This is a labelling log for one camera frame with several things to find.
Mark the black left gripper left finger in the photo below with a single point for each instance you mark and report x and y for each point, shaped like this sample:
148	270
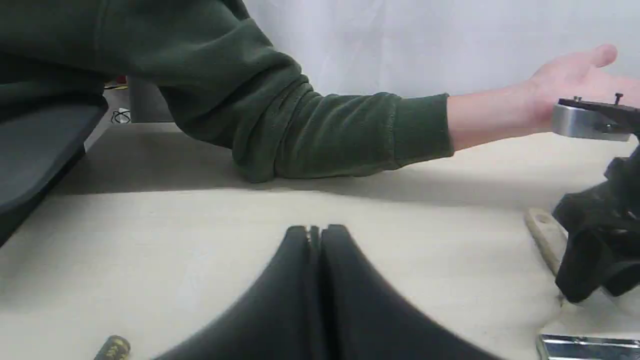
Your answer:
277	318

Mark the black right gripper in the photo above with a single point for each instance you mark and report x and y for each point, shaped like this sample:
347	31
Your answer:
603	234

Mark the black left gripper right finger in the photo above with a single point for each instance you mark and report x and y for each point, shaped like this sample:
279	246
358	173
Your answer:
369	320

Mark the black and gold screwdriver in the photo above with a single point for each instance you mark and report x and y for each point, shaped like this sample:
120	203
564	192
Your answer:
115	347

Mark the forearm in dark green sleeve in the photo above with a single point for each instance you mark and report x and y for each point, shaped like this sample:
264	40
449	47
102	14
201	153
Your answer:
223	81

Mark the person's bare open hand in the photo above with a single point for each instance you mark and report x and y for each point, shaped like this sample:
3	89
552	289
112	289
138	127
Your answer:
579	74

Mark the dark grey chair seat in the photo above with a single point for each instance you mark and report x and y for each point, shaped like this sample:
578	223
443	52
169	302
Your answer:
40	142

